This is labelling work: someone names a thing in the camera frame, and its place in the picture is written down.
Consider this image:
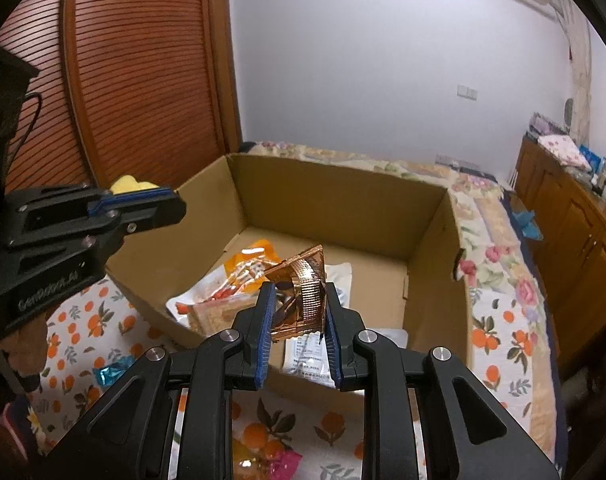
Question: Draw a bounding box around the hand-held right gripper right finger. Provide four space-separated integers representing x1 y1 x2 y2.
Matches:
323 282 558 480

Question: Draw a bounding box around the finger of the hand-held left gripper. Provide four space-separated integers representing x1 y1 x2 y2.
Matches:
83 186 177 216
106 194 188 236

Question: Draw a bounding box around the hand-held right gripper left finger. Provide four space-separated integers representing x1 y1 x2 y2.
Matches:
48 282 276 480

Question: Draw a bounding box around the long white snack packet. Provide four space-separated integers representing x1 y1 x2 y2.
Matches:
283 332 336 388

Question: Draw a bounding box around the brown gold snack packet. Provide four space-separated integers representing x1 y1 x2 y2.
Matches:
263 244 329 343

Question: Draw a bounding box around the clear orange crayfish packet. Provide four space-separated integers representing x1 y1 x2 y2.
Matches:
165 240 284 326

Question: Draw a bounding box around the brown cardboard box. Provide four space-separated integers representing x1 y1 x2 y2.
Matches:
104 152 476 401

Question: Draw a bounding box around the person's left forearm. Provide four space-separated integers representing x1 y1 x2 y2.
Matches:
0 360 44 480

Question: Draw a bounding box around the person's left hand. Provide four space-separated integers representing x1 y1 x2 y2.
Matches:
7 319 50 378

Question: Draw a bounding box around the yellow plush pillow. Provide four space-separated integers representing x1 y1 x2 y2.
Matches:
109 175 159 196

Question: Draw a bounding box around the beige snack packet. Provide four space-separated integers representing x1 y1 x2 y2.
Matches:
190 292 259 336

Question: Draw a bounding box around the orange fruit print bedsheet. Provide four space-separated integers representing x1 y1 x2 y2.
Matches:
26 280 534 480

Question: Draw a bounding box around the pink packet with brown egg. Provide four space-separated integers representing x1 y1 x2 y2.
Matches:
233 442 304 480

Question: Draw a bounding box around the blue candy wrapper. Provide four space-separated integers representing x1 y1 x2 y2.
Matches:
93 354 136 387

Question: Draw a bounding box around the red-brown slatted wardrobe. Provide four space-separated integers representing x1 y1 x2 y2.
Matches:
0 0 244 196

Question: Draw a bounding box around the teal cloth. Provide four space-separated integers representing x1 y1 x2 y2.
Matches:
513 207 544 241

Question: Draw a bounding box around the wooden side cabinet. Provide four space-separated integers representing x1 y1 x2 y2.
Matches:
513 132 606 376

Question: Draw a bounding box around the pink folded cloth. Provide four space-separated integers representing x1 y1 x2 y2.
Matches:
538 132 588 167

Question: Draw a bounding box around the purple patterned pouch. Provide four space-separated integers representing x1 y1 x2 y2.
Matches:
528 112 566 136

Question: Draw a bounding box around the blue box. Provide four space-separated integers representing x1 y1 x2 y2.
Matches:
580 145 606 171

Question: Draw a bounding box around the pale floral curtain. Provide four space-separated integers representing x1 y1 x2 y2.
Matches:
553 0 598 141

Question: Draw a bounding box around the black cable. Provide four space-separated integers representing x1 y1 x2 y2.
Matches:
6 91 43 171

